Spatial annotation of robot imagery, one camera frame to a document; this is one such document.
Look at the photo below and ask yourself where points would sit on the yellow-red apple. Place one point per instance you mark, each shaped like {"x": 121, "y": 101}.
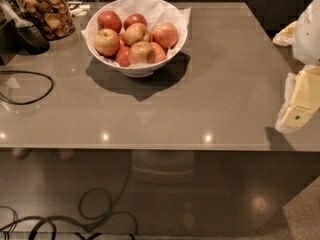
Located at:
{"x": 135, "y": 33}
{"x": 107, "y": 42}

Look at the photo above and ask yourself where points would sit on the white paper bowl liner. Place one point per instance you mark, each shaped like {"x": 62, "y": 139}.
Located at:
{"x": 150, "y": 9}

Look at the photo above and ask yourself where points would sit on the yellow-red apple centre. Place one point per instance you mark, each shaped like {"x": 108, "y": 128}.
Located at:
{"x": 135, "y": 33}

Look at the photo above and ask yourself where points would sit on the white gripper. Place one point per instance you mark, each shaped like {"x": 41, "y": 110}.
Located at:
{"x": 308, "y": 37}

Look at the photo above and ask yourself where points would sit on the small red apple middle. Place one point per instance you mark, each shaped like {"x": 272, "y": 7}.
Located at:
{"x": 121, "y": 40}

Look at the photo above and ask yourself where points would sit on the glass jar of dried chips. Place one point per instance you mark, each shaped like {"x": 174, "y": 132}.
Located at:
{"x": 54, "y": 16}

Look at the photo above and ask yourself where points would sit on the red apple front left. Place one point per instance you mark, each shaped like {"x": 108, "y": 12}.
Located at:
{"x": 122, "y": 56}

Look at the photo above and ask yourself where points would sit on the dark red apple back left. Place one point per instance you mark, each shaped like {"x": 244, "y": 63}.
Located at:
{"x": 109, "y": 20}

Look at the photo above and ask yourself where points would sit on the orange apple front right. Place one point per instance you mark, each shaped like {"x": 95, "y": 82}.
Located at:
{"x": 160, "y": 54}

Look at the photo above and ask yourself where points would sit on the yellow-red apple far left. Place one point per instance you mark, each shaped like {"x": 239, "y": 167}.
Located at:
{"x": 107, "y": 42}

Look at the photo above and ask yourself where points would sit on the orange-red apple right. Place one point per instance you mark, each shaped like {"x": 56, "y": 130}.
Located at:
{"x": 165, "y": 34}

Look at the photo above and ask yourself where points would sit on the red apple back middle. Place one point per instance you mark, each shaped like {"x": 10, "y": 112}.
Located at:
{"x": 134, "y": 18}

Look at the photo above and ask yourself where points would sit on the white ceramic bowl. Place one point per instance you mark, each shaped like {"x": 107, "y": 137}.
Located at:
{"x": 138, "y": 70}

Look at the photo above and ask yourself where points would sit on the black scoop with grey handle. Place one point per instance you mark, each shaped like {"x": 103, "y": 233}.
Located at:
{"x": 30, "y": 37}

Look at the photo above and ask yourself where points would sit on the small white pieces on table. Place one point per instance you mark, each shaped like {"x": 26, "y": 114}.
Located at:
{"x": 79, "y": 10}

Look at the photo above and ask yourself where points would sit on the pale apple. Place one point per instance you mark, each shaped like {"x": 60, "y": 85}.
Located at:
{"x": 141, "y": 52}

